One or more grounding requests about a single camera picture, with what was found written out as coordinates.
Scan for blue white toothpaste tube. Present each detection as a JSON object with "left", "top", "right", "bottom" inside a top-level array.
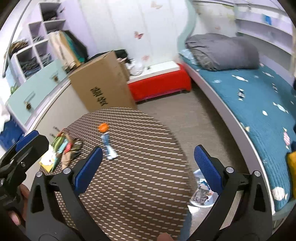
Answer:
[{"left": 101, "top": 132, "right": 118, "bottom": 160}]

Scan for light blue trash bin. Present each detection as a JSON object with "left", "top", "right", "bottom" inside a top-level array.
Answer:
[{"left": 190, "top": 169, "right": 219, "bottom": 208}]

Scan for person left hand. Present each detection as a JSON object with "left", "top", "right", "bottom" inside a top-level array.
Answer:
[{"left": 8, "top": 184, "right": 30, "bottom": 226}]

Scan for yellow notepad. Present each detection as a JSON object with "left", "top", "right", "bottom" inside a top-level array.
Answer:
[{"left": 39, "top": 150, "right": 57, "bottom": 173}]

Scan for blue storage bag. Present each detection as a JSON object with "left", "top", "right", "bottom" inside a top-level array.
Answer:
[{"left": 0, "top": 120, "right": 24, "bottom": 151}]

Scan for doll with green dress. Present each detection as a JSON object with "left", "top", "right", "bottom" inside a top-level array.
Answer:
[{"left": 50, "top": 130, "right": 83, "bottom": 172}]

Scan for orange bottle cap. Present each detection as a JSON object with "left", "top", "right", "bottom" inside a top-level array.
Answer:
[{"left": 98, "top": 123, "right": 109, "bottom": 133}]

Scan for brown polka dot tablecloth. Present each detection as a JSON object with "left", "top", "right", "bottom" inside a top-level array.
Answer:
[{"left": 44, "top": 108, "right": 193, "bottom": 240}]

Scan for mint drawer cabinet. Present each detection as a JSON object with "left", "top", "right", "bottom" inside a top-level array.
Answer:
[{"left": 7, "top": 60, "right": 67, "bottom": 126}]

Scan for teal bed mattress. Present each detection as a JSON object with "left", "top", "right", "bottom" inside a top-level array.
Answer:
[{"left": 179, "top": 49, "right": 295, "bottom": 212}]

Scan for large cardboard box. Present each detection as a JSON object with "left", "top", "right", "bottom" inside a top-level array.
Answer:
[{"left": 69, "top": 51, "right": 137, "bottom": 112}]

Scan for red bench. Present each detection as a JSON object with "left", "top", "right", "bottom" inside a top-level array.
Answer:
[{"left": 128, "top": 64, "right": 192, "bottom": 102}]

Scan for grey folded duvet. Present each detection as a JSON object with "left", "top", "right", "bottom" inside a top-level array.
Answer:
[{"left": 185, "top": 33, "right": 259, "bottom": 71}]

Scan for white plastic bag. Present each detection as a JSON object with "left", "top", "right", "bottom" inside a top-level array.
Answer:
[{"left": 129, "top": 59, "right": 144, "bottom": 76}]

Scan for hanging clothes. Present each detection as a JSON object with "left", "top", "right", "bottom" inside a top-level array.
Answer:
[{"left": 48, "top": 30, "right": 88, "bottom": 73}]

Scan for butterfly wall sticker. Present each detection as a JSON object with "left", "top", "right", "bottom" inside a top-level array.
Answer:
[{"left": 134, "top": 31, "right": 144, "bottom": 40}]

